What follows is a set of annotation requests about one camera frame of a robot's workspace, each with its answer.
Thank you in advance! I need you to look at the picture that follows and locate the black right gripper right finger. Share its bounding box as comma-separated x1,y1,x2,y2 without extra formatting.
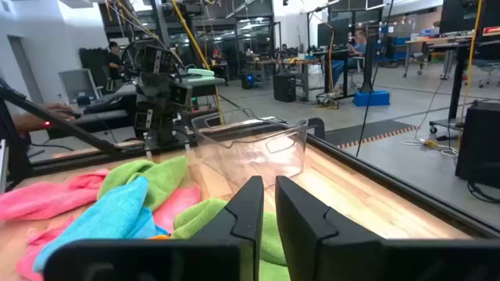
275,175,500,281

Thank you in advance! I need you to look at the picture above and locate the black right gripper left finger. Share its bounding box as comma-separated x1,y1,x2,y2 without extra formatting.
43,175,265,281

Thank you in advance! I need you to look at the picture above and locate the blue microfiber towel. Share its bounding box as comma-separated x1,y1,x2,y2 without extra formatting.
33,175,170,274

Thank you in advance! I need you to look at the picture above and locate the person's forearm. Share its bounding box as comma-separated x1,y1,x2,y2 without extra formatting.
11,112,46,133

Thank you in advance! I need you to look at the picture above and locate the pink microfiber towel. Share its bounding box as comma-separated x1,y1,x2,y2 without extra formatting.
0,167,111,222
15,183,203,281

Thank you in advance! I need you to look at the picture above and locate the mint green stapler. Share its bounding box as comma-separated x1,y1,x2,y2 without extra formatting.
186,67,216,78

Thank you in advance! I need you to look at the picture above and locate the person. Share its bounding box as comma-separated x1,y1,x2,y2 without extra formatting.
106,40,125,81
331,30,369,89

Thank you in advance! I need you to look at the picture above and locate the black office desk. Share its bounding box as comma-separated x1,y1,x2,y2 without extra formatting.
46,76,227,140

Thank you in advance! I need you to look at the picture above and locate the grey computer monitor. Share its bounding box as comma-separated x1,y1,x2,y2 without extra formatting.
58,69,101,105

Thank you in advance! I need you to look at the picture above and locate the person's hand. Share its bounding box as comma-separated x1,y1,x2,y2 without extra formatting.
38,101,77,122

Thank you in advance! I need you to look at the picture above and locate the clear plastic bin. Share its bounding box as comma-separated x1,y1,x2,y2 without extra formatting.
182,107,309,190

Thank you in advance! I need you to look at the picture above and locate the black table clamp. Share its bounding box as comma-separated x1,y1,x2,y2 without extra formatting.
306,116,327,141

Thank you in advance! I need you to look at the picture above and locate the black orange-edged floor mat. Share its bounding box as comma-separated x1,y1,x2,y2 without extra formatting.
323,119,420,151

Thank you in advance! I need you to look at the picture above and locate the black computer tower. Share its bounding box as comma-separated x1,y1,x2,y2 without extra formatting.
454,100,500,190
273,73,297,104

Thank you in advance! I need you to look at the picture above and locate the blue floor box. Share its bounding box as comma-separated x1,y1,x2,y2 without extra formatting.
352,90,391,108

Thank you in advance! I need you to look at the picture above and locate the black computer monitor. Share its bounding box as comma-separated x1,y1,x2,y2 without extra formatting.
316,17,351,48

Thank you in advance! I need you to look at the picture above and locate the black standing desk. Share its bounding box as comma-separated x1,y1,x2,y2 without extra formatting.
427,37,500,137

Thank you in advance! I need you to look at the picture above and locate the wooden-top desk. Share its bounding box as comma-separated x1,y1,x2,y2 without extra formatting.
403,34,474,79

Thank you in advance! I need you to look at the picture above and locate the large black monitor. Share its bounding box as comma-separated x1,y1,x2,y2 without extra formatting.
438,0,500,35

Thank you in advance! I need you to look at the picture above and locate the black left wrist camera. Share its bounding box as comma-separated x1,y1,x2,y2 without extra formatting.
170,83,194,107

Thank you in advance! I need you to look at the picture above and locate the yellow hanging rope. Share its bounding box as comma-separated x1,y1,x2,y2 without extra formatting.
170,0,226,126
457,0,484,151

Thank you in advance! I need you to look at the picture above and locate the white cable with yellow plug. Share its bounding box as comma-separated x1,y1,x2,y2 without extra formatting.
401,77,461,158

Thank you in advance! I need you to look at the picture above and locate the black coiled cable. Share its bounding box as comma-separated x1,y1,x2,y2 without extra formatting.
466,180,500,205

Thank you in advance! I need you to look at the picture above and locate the black hanging cable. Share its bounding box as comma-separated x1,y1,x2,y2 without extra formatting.
354,0,395,158

